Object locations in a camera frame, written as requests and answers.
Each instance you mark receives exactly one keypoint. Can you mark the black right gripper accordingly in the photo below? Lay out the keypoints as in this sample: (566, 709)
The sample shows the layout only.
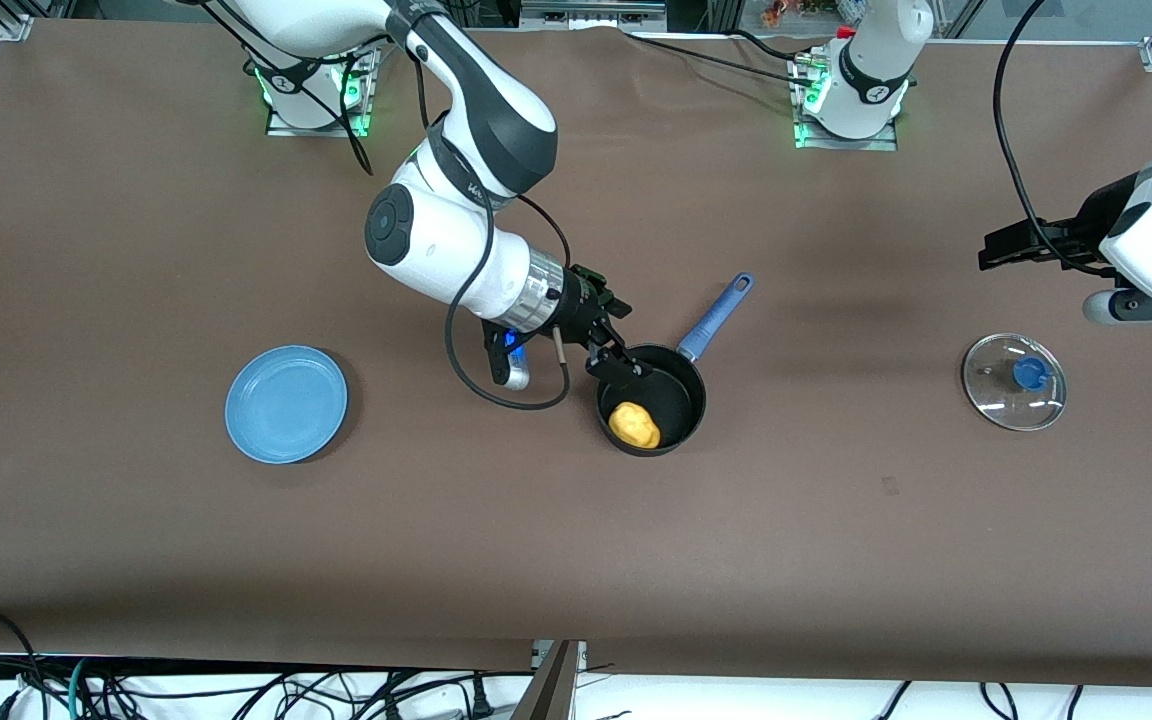
(581, 298)

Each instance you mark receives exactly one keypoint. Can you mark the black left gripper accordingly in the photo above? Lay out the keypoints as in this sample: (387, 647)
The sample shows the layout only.
(1102, 217)

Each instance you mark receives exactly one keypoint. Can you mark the yellow potato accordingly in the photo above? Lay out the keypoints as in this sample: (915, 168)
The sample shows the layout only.
(634, 425)

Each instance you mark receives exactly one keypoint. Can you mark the glass lid with blue knob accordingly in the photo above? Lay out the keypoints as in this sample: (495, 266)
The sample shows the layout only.
(996, 390)

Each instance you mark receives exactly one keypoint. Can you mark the brown table cover sheet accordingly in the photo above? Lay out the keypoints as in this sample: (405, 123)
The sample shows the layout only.
(536, 550)

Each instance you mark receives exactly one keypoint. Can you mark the aluminium profile beam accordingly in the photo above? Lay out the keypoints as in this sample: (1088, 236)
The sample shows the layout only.
(548, 690)

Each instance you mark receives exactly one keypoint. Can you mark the blue round plate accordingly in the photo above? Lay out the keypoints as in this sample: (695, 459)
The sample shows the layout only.
(286, 405)

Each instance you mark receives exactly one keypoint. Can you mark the black power plug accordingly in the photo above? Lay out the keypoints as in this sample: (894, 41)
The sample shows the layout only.
(481, 698)

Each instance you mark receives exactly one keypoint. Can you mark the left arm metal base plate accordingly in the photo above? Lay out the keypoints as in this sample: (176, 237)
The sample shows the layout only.
(811, 140)

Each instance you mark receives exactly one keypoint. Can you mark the silver aluminium frame rail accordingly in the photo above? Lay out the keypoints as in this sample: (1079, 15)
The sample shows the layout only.
(591, 12)

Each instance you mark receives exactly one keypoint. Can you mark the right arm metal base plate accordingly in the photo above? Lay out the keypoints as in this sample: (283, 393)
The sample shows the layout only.
(321, 128)

